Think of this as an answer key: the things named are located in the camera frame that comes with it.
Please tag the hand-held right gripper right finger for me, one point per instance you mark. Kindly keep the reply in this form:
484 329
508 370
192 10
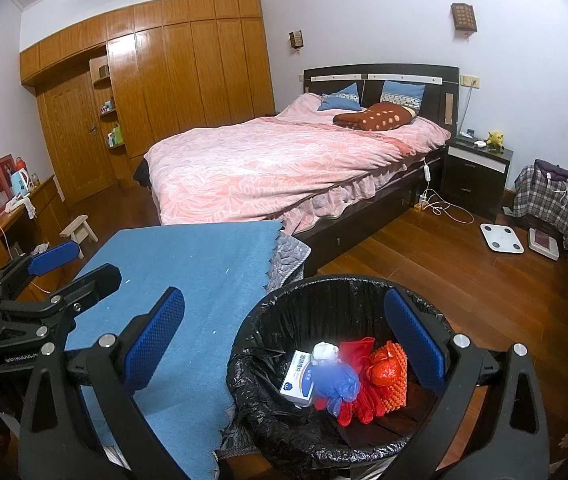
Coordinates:
413 340

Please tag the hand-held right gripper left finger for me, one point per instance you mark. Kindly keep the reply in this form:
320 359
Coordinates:
156 340

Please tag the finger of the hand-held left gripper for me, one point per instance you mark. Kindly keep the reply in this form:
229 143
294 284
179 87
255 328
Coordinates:
91 280
56 255

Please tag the orange foam net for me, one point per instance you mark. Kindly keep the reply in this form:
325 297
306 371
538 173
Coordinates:
398 387

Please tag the red cloth piece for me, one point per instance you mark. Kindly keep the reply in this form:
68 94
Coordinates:
363 407

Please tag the blue plastic bag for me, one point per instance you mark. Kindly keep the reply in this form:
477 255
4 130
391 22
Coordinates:
336 385

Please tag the white and blue box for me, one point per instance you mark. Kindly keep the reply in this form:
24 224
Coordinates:
299 377

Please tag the bin with black liner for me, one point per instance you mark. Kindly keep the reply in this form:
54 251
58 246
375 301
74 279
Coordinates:
284 310

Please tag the white rag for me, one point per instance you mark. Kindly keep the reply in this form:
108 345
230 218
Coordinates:
41 248
19 205

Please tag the small wooden stool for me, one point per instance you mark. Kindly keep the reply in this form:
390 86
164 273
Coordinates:
79 230

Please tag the wooden sideboard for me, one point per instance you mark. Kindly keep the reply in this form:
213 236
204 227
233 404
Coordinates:
46 200

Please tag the white electric kettle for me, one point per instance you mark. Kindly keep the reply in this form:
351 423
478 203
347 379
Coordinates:
20 181

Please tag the blue tablecloth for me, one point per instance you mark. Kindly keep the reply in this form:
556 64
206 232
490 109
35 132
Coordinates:
189 260

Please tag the red bottle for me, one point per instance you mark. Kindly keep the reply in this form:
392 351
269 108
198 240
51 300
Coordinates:
19 162

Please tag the black garment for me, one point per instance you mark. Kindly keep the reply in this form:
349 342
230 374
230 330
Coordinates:
140 172

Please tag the wooden door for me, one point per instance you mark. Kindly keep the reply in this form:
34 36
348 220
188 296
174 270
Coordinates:
74 135

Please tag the green bottle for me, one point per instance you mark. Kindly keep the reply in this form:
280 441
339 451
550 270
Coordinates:
116 135

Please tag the yellow power strip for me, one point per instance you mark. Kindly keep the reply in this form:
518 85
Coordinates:
419 203

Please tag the white bathroom scale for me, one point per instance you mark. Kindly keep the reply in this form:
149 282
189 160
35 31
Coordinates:
502 235

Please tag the white and red scale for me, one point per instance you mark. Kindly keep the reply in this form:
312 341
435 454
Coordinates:
543 242

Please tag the dark nightstand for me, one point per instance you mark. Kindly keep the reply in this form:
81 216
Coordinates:
476 175

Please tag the plaid cloth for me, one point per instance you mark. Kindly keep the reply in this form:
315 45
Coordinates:
548 205

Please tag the bed with pink blanket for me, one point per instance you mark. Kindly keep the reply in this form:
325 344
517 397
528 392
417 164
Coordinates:
274 170

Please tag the yellow plush toy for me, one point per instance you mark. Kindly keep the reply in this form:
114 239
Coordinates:
495 140

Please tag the dark jacket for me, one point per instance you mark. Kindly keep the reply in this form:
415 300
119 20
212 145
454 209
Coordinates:
556 170

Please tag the brown dotted pillow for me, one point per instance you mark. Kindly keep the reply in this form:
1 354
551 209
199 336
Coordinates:
376 117

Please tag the wooden wardrobe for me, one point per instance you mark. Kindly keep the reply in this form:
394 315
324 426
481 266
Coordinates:
204 70

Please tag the dark wooden bed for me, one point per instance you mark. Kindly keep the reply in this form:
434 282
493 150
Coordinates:
436 100

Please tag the blue pillow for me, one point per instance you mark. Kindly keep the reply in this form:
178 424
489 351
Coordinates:
341 100
401 92

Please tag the wall socket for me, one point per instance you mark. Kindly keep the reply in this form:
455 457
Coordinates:
469 81

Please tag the wooden wall lamp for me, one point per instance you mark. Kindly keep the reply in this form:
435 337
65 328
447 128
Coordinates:
463 16
296 38

